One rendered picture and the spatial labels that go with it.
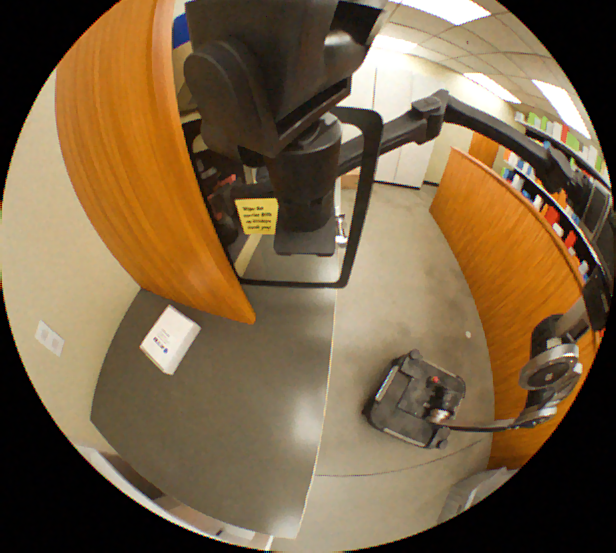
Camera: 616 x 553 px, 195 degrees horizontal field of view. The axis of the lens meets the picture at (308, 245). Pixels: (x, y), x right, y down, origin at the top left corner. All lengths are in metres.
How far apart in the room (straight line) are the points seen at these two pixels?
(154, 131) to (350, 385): 1.47
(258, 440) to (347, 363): 1.07
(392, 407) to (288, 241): 1.18
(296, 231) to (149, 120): 0.20
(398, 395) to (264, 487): 0.95
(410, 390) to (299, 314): 0.96
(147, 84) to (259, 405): 0.55
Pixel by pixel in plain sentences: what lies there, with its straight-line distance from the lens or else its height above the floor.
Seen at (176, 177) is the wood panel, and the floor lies 1.34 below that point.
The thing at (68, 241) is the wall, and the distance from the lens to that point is 0.70.
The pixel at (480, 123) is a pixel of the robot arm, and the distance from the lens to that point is 0.53.
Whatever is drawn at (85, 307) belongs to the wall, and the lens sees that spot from 0.76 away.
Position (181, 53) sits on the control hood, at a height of 1.49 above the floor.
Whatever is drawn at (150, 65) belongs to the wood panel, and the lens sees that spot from 0.23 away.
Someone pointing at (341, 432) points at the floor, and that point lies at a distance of 1.44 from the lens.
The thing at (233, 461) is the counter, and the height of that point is 0.94.
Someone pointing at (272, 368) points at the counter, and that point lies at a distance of 0.46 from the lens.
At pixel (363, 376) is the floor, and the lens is 1.45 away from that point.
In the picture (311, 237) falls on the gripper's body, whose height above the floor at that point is 1.27.
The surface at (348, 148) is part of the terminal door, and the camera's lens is 0.26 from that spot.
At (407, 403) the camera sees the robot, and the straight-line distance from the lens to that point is 1.28.
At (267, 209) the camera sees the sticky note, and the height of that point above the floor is 1.23.
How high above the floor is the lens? 1.39
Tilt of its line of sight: 44 degrees down
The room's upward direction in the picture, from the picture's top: straight up
